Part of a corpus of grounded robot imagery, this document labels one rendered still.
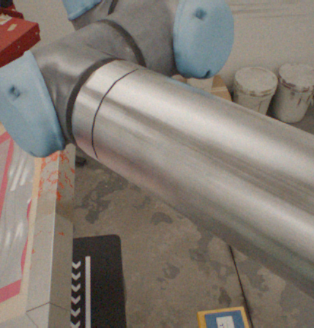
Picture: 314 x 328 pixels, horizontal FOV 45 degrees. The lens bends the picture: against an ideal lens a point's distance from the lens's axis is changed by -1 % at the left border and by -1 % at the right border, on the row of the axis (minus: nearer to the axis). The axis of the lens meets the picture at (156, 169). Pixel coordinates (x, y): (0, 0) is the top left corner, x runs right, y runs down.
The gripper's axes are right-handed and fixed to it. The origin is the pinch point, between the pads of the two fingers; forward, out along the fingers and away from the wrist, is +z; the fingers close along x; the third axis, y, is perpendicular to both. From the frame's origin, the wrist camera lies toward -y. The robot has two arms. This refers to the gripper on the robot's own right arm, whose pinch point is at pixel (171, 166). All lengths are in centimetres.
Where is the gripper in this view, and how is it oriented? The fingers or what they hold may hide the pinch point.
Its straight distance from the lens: 66.4
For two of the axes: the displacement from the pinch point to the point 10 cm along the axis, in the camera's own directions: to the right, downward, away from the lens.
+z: 2.9, 6.1, 7.3
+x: 9.5, -2.8, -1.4
